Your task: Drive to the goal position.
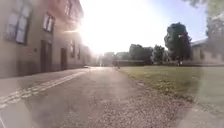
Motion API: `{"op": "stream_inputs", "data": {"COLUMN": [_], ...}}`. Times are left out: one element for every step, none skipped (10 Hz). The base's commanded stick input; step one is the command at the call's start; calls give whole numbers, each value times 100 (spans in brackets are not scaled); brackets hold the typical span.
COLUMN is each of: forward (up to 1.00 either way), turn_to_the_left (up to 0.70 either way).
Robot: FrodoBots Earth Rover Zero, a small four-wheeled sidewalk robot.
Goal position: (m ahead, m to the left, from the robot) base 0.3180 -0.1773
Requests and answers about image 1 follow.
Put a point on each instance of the long brown brick building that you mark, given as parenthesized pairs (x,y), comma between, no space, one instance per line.
(33,40)

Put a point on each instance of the blurred green tree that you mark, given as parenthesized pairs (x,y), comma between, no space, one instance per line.
(215,20)

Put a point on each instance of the cobblestone strip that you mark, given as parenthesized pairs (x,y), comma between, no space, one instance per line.
(40,87)

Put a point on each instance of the tall dark tree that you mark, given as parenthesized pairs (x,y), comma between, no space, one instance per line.
(176,40)

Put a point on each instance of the low pale building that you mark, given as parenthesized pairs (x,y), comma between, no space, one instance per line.
(206,53)

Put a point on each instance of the pale pavement strip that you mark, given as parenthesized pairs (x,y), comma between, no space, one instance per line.
(20,83)

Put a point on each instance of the row of trees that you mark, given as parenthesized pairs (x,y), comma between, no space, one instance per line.
(140,53)

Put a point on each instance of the grey gravel road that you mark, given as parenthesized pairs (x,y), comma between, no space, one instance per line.
(100,100)

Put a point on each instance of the green lawn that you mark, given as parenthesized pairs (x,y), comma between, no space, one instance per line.
(173,80)

